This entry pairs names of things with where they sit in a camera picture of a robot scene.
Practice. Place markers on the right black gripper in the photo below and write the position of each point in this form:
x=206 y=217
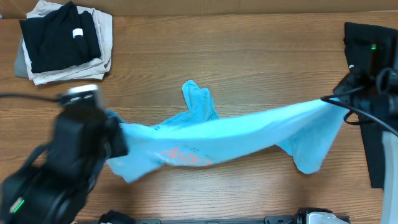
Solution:
x=344 y=90

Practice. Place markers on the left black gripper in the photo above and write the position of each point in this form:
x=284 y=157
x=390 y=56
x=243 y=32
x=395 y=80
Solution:
x=116 y=134

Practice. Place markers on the light blue printed t-shirt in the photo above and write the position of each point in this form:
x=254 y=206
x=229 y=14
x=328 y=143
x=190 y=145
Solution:
x=199 y=137

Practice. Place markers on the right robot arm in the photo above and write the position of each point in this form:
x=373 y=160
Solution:
x=386 y=85

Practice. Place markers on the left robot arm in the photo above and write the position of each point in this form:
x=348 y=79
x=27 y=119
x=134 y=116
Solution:
x=53 y=184

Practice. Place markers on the black t-shirt at right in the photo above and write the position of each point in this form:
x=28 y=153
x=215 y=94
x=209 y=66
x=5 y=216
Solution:
x=364 y=45

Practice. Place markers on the folded beige garment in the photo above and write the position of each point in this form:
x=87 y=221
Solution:
x=96 y=68

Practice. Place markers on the folded grey garment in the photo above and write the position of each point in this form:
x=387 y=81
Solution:
x=20 y=69

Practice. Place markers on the folded black shirt on stack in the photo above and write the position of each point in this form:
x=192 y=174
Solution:
x=61 y=39

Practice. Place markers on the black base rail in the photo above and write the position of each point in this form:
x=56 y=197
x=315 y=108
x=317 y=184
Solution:
x=303 y=216

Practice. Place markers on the cardboard wall panel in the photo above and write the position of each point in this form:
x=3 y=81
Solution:
x=213 y=7

